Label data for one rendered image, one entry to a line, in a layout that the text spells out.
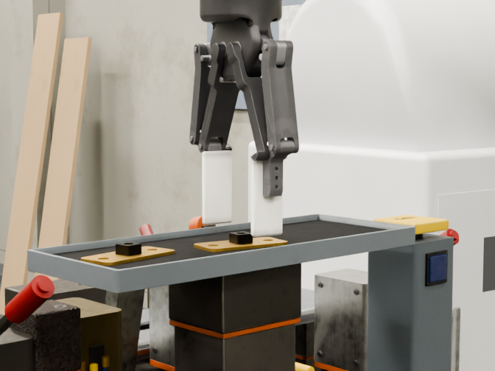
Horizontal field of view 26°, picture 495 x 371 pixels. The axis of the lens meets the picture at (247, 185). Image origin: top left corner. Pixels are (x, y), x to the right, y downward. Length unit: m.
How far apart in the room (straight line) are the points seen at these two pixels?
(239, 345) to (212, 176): 0.16
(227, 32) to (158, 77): 4.58
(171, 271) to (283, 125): 0.16
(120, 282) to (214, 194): 0.21
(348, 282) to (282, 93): 0.48
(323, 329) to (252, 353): 0.41
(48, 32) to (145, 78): 0.68
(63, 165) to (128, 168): 0.36
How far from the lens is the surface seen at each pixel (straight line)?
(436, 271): 1.18
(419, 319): 1.18
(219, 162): 1.03
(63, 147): 5.75
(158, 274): 0.87
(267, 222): 0.95
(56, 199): 5.76
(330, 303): 1.39
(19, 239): 6.01
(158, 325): 1.23
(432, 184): 2.90
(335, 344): 1.40
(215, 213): 1.03
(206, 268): 0.90
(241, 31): 0.97
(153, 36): 5.59
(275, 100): 0.92
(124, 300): 1.17
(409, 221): 1.18
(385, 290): 1.19
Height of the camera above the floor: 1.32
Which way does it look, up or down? 6 degrees down
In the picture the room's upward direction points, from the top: straight up
